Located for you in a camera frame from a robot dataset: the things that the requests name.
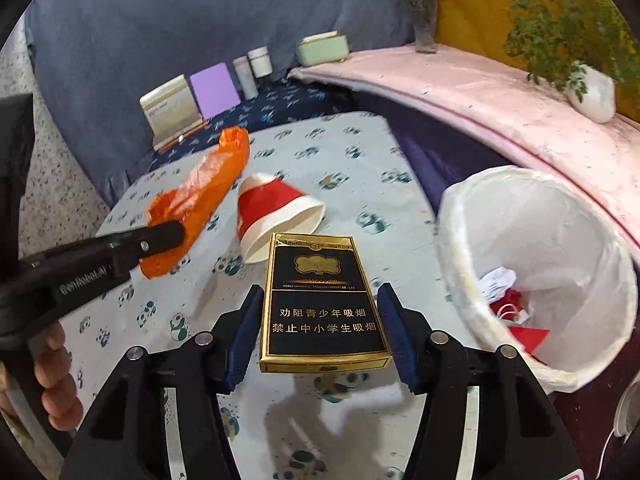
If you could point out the plain orange plastic bag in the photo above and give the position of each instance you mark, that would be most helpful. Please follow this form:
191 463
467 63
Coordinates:
220 175

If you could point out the wide white canister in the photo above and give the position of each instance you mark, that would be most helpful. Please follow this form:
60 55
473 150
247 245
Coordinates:
261 62

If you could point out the pink cloth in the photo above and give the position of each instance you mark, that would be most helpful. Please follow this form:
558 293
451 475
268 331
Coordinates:
450 80

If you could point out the navy patterned cloth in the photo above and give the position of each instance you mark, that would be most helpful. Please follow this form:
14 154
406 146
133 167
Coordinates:
280 105

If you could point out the green plant in white pot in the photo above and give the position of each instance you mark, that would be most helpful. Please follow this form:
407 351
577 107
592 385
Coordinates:
595 92

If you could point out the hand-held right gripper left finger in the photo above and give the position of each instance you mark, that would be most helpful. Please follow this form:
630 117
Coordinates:
245 330

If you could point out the grey blue blanket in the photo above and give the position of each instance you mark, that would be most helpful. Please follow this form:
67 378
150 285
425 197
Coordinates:
150 20

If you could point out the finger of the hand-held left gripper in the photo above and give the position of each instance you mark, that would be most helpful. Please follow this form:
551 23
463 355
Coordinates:
155 240

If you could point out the green tissue box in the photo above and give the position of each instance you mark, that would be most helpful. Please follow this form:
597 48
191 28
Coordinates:
320 50

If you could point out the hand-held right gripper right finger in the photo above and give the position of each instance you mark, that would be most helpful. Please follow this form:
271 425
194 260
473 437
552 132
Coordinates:
395 330

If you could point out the panda print tablecloth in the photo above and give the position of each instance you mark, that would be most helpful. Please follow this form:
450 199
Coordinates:
325 160

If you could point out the dark purple cloth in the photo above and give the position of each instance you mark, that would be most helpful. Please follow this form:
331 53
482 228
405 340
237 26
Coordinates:
435 150

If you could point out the red paper cup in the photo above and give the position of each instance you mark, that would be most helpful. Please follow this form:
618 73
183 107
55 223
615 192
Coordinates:
270 205

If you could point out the glass vase with flowers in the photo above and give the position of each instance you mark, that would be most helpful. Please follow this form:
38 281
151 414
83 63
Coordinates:
425 30

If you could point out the bin with white liner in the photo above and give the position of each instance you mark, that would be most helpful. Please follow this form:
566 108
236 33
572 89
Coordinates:
550 230

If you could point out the purple board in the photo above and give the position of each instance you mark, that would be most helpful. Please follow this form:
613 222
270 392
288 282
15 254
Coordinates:
215 90

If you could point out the black gold cigarette pack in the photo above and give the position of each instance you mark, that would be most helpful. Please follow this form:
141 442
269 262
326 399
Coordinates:
320 310

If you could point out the white tissue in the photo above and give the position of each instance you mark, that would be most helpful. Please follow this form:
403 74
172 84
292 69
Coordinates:
500 280

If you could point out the yellow cloth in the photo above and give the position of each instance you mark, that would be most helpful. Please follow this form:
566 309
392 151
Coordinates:
475 10

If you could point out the slim white canister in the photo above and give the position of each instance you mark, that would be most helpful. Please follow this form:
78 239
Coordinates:
246 80

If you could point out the red paper sheet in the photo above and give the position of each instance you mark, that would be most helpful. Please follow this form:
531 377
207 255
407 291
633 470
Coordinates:
530 337

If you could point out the person's left hand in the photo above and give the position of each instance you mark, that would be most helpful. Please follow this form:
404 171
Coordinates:
60 400

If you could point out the desk calendar stand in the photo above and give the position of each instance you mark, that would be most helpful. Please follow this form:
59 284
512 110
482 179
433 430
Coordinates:
170 110

